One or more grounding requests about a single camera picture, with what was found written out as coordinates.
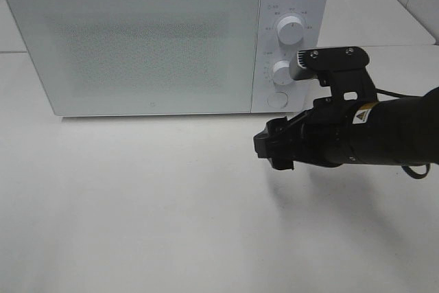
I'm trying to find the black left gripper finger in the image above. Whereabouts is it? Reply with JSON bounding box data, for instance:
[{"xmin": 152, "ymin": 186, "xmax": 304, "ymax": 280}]
[{"xmin": 253, "ymin": 128, "xmax": 298, "ymax": 171}]

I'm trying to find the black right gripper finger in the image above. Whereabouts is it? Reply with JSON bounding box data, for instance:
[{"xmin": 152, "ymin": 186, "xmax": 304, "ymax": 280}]
[{"xmin": 265, "ymin": 110, "xmax": 312, "ymax": 135}]

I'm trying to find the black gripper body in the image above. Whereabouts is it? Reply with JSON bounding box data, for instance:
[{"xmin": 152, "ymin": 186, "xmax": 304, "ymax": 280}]
[{"xmin": 292, "ymin": 97, "xmax": 357, "ymax": 168}]

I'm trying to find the round white door button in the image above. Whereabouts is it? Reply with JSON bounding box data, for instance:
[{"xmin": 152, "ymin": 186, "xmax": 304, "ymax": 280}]
[{"xmin": 267, "ymin": 92, "xmax": 288, "ymax": 109}]

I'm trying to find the white timer knob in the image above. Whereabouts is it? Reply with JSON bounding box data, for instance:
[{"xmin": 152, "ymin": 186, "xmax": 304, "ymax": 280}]
[{"xmin": 272, "ymin": 60, "xmax": 294, "ymax": 86}]

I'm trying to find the white microwave door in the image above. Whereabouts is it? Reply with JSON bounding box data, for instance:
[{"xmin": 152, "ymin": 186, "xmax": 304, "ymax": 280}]
[{"xmin": 7, "ymin": 0, "xmax": 259, "ymax": 117}]

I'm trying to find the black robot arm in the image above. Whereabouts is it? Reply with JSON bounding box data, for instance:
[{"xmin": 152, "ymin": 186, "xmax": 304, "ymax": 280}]
[{"xmin": 254, "ymin": 89, "xmax": 438, "ymax": 170}]

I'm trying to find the upper white power knob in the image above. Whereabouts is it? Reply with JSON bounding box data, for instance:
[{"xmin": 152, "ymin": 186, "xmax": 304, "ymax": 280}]
[{"xmin": 276, "ymin": 14, "xmax": 305, "ymax": 45}]

